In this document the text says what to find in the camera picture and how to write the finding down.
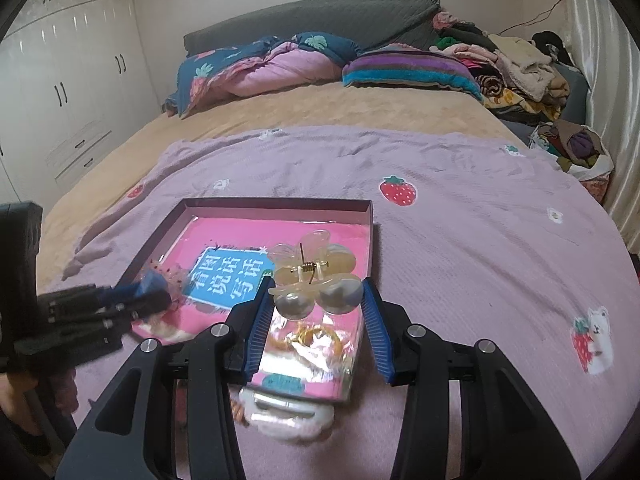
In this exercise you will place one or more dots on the grey cushion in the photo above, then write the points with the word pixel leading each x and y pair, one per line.
pixel 577 92

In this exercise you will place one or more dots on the shiny white curtain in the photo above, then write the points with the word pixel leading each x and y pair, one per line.
pixel 610 60

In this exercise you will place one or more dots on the striped pillow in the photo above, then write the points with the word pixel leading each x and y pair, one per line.
pixel 400 67

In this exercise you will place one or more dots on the pink book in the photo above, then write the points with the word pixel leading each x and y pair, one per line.
pixel 225 232

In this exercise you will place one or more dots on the person's left hand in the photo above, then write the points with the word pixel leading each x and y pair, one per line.
pixel 12 400

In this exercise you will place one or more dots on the bag of clothes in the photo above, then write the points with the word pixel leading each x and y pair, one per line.
pixel 575 145

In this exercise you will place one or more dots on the grey quilted headboard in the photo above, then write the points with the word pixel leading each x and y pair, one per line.
pixel 350 15

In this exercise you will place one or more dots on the shallow cardboard box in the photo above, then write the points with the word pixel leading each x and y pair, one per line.
pixel 275 211

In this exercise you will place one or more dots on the white hair claw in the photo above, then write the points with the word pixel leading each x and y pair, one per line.
pixel 290 422

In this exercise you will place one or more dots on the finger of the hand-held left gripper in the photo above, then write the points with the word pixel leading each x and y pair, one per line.
pixel 90 296
pixel 85 335

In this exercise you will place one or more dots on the blue and pink quilt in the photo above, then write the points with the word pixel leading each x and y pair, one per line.
pixel 280 75

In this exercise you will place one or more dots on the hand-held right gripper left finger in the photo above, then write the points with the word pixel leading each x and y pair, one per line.
pixel 257 332

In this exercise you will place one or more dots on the pile of clothes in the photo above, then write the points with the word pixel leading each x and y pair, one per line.
pixel 520 65

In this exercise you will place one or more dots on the white wardrobe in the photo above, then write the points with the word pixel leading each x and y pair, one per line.
pixel 60 60

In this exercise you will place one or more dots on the beige butterfly hair claw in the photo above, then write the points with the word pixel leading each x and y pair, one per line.
pixel 300 262

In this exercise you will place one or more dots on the brown spotted bow clip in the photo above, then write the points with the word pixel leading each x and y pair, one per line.
pixel 175 280

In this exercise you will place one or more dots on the beige bedspread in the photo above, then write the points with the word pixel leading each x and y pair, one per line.
pixel 325 105

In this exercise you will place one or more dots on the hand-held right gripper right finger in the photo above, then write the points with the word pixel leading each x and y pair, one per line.
pixel 377 337

